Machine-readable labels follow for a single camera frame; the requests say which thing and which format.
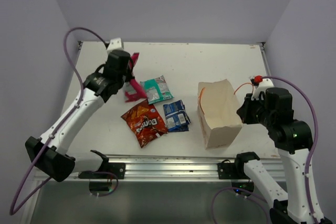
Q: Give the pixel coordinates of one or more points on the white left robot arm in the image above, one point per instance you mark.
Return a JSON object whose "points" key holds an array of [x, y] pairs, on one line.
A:
{"points": [[49, 152]]}

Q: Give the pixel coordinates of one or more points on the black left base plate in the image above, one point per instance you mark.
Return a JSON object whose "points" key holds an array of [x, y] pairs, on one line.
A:
{"points": [[111, 170]]}

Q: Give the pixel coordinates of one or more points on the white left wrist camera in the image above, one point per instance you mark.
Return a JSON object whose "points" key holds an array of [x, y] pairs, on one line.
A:
{"points": [[115, 44]]}

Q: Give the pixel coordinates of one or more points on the pink chip bag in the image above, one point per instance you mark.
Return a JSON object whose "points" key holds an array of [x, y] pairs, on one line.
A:
{"points": [[132, 90]]}

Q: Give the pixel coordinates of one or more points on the aluminium mounting rail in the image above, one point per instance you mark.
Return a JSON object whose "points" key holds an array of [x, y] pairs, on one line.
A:
{"points": [[169, 169]]}

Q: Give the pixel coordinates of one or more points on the blue snack bag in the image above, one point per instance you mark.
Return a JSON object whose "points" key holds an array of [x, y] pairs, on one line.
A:
{"points": [[176, 117]]}

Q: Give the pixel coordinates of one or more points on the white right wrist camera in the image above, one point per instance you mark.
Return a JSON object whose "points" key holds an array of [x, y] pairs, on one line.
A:
{"points": [[261, 84]]}

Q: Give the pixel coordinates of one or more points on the red Doritos bag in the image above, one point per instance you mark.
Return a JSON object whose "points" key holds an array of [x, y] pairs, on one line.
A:
{"points": [[145, 122]]}

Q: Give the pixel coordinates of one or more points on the teal snack bag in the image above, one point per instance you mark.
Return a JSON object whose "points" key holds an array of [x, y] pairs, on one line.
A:
{"points": [[156, 90]]}

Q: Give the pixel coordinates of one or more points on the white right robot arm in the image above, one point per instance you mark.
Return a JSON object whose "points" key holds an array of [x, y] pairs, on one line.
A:
{"points": [[293, 140]]}

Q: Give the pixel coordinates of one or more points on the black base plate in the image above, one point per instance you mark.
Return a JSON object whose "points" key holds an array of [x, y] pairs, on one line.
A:
{"points": [[111, 170], [227, 170]]}

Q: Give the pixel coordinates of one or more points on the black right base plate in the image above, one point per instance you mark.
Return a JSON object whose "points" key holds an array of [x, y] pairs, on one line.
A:
{"points": [[227, 170]]}

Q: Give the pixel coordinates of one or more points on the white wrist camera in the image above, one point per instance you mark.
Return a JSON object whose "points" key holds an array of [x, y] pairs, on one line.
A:
{"points": [[115, 44], [261, 84]]}

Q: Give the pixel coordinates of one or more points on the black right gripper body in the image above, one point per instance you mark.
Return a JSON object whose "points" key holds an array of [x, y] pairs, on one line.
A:
{"points": [[263, 115]]}

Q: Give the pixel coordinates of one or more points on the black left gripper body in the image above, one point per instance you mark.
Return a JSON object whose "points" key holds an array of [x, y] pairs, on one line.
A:
{"points": [[121, 80]]}

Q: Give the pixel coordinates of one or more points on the beige paper bag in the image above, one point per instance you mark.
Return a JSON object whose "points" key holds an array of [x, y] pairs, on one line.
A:
{"points": [[216, 108]]}

